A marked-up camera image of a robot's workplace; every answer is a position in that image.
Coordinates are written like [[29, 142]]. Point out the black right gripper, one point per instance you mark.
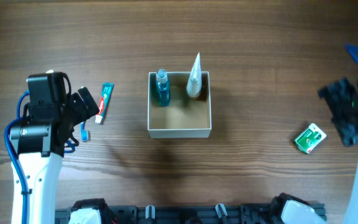
[[330, 93]]

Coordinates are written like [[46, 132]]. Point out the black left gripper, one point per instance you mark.
[[85, 110]]

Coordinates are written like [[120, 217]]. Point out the green soap box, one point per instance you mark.
[[309, 138]]

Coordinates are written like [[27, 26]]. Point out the teal mouthwash bottle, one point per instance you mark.
[[161, 89]]

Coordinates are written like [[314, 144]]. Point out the white lotion tube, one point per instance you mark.
[[194, 84]]

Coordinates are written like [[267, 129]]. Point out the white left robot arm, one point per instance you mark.
[[38, 139]]

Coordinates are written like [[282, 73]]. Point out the Colgate toothpaste tube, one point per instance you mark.
[[104, 101]]

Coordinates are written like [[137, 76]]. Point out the blue white toothbrush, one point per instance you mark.
[[84, 133]]

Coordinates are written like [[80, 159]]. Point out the white cardboard box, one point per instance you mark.
[[184, 117]]

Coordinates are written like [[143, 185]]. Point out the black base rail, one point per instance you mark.
[[244, 213]]

